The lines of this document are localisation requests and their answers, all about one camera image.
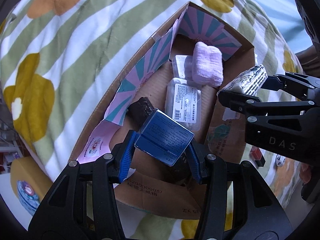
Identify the small red-brown block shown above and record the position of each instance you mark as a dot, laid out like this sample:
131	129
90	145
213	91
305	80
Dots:
257	155

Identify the flowered striped blanket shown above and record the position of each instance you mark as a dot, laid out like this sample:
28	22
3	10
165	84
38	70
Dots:
75	37

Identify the black-white patterned packet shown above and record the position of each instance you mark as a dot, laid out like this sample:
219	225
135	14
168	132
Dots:
246	81

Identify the brown cardboard box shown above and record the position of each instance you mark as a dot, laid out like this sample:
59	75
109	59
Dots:
155	80

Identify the yellow cardboard box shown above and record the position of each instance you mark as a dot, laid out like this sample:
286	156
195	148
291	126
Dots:
30	185

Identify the clear labelled plastic case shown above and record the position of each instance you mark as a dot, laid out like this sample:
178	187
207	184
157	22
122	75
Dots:
185	102

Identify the pink towel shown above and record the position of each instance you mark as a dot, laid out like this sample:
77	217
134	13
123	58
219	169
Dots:
207	65

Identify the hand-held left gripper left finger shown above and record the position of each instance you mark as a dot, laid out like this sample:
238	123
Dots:
126	152

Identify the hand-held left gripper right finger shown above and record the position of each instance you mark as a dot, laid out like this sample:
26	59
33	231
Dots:
196	162

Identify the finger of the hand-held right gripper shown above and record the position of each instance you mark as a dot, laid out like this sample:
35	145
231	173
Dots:
250	102
287	82

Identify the person's right hand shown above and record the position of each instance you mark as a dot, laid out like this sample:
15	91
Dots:
306	175

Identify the small blue box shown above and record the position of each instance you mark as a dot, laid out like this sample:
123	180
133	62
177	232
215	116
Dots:
165	135

